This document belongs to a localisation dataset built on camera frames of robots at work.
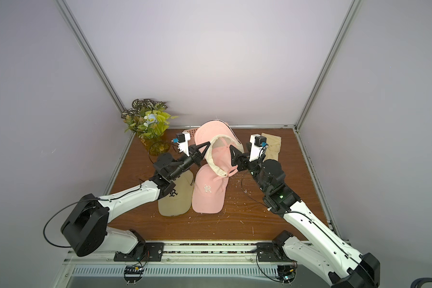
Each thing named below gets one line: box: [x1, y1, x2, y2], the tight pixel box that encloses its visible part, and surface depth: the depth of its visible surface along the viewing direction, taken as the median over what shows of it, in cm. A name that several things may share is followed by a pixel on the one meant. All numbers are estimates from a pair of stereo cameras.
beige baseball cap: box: [158, 170, 195, 217], surface depth 87 cm
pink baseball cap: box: [192, 163, 229, 214], surface depth 87 cm
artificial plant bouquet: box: [121, 99, 179, 138], surface depth 100 cm
